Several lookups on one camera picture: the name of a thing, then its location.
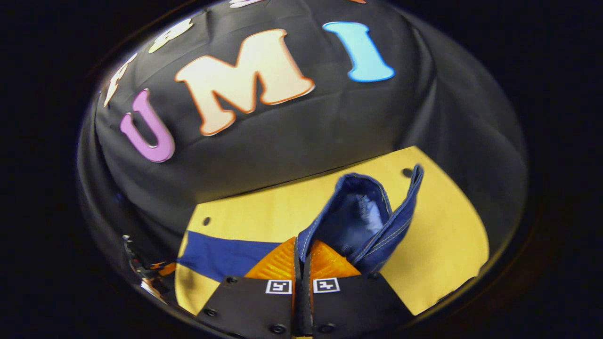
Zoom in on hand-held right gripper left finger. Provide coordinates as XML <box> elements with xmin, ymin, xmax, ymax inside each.
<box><xmin>196</xmin><ymin>237</ymin><xmax>301</xmax><ymax>337</ymax></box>

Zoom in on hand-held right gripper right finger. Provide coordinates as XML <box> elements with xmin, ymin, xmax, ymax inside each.
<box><xmin>304</xmin><ymin>239</ymin><xmax>415</xmax><ymax>337</ymax></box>

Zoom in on blue denim jeans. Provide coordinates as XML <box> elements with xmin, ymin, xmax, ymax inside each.
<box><xmin>178</xmin><ymin>164</ymin><xmax>424</xmax><ymax>283</ymax></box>

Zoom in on black backdrop cloth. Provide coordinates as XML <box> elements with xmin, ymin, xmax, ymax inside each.
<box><xmin>78</xmin><ymin>0</ymin><xmax>528</xmax><ymax>321</ymax></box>

